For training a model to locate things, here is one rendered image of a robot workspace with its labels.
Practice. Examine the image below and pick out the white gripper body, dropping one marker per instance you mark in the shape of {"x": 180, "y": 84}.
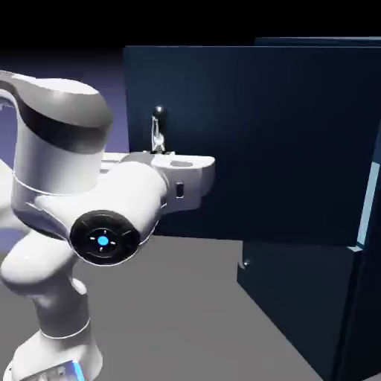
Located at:
{"x": 195, "y": 178}

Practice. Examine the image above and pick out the large dark blue cabinet door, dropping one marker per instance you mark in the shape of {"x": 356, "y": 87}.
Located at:
{"x": 268, "y": 119}

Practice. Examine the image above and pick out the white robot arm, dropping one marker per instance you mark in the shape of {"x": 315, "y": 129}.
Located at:
{"x": 56, "y": 166}

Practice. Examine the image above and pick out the small dark blue cabinet door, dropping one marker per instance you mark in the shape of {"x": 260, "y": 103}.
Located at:
{"x": 297, "y": 297}

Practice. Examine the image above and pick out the dark blue cabinet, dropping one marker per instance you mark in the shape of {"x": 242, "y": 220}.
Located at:
{"x": 370, "y": 297}

